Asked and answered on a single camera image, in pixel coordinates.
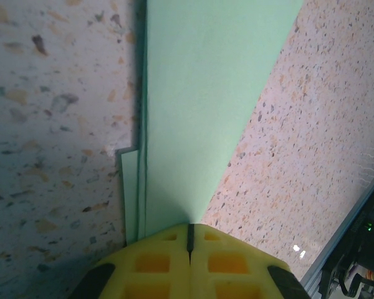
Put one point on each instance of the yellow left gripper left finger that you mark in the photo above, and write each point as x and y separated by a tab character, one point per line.
149	264

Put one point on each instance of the green paper sheet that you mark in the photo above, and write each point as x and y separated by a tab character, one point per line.
205	93

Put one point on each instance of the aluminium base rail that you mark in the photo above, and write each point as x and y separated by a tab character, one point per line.
343	230

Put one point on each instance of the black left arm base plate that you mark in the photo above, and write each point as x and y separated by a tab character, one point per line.
361	255

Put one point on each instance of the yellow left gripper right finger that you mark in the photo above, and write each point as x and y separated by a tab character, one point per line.
230	264

